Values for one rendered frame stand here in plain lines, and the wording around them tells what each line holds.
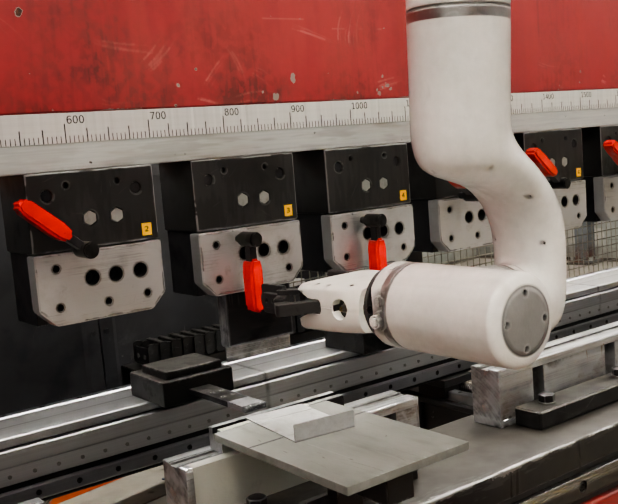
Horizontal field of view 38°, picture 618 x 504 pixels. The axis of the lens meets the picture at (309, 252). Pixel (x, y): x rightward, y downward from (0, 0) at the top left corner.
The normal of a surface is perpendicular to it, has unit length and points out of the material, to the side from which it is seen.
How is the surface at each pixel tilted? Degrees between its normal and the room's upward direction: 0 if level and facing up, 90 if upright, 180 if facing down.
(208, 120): 90
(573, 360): 90
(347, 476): 0
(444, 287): 48
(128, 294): 90
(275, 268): 90
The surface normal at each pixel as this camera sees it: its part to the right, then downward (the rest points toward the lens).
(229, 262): 0.60, 0.04
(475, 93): 0.11, 0.12
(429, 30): -0.64, 0.13
